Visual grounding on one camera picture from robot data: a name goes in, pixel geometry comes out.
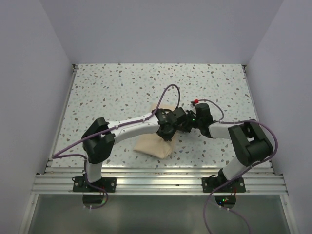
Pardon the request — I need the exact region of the aluminium rail frame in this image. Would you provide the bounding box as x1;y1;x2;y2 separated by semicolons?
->
20;63;298;234

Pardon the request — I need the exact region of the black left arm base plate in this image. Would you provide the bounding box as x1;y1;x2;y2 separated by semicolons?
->
72;176;117;193

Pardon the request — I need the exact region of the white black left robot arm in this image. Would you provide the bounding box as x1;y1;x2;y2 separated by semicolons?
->
82;107;187;183

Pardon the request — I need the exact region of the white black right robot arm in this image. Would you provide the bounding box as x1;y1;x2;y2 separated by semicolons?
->
178;103;273;192

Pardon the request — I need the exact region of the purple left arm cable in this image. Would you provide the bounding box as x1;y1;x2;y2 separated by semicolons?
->
51;84;181;209

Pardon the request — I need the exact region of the beige cloth mat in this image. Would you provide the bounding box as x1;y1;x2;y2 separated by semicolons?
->
133;103;178;159

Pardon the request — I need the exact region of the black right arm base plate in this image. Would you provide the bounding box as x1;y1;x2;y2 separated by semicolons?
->
201;175;246;193

